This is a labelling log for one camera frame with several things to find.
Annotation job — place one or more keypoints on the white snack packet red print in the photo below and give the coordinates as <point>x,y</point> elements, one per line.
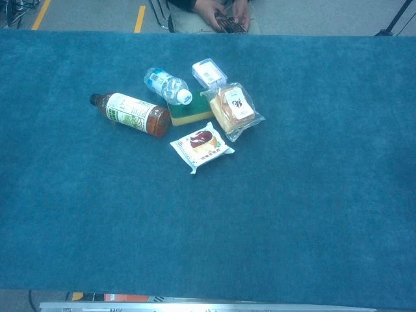
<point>201,146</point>

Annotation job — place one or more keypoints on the green yellow sponge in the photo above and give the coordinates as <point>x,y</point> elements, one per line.
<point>195,112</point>

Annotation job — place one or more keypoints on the bread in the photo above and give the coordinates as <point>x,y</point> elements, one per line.
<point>234,110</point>

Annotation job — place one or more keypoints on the clear water bottle white cap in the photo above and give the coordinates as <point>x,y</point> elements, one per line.
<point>165,84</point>

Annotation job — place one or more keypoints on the brown tea bottle green label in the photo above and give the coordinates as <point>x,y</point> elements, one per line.
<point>130,112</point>

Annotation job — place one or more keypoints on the clear plastic box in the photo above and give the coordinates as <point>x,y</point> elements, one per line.
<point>208,72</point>

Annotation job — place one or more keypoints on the blue felt table cloth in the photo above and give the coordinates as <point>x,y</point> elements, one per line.
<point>292,211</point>

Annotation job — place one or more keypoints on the dark smartphone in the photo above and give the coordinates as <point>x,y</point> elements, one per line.
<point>230,24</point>

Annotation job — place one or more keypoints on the seated person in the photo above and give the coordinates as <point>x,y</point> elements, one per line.
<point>182,19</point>

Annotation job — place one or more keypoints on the black chair leg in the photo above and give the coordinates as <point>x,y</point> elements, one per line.
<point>160,14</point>

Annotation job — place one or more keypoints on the orange base part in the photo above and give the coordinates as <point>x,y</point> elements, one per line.
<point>126,297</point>

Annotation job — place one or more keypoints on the black tripod stand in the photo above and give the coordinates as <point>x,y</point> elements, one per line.
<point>395,19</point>

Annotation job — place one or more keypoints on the aluminium rail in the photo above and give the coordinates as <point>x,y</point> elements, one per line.
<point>195,307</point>

